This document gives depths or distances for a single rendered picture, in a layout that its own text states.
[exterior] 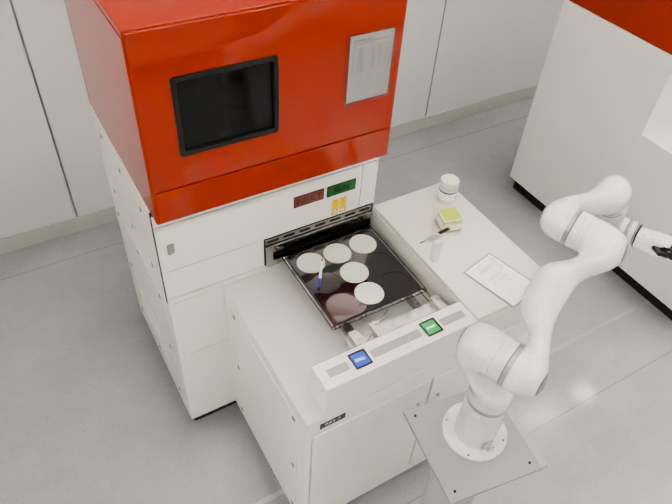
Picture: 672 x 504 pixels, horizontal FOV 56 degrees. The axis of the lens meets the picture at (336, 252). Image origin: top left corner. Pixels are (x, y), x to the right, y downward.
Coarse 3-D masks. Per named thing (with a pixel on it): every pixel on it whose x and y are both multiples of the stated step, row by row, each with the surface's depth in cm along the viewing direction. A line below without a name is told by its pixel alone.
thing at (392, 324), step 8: (408, 312) 210; (416, 312) 210; (424, 312) 211; (432, 312) 211; (392, 320) 207; (400, 320) 208; (408, 320) 208; (384, 328) 205; (392, 328) 205; (368, 336) 202
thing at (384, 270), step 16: (336, 240) 230; (352, 256) 225; (368, 256) 226; (384, 256) 226; (304, 272) 218; (336, 272) 219; (384, 272) 220; (400, 272) 221; (320, 288) 213; (336, 288) 214; (352, 288) 214; (384, 288) 215; (400, 288) 215; (416, 288) 215; (320, 304) 208; (336, 304) 208; (352, 304) 209; (368, 304) 209; (384, 304) 210; (336, 320) 203
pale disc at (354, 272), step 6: (348, 264) 222; (354, 264) 222; (360, 264) 222; (342, 270) 220; (348, 270) 220; (354, 270) 220; (360, 270) 220; (366, 270) 220; (342, 276) 218; (348, 276) 218; (354, 276) 218; (360, 276) 218; (366, 276) 218; (354, 282) 216
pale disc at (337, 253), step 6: (330, 246) 228; (336, 246) 228; (342, 246) 228; (324, 252) 226; (330, 252) 226; (336, 252) 226; (342, 252) 226; (348, 252) 226; (330, 258) 224; (336, 258) 224; (342, 258) 224; (348, 258) 224
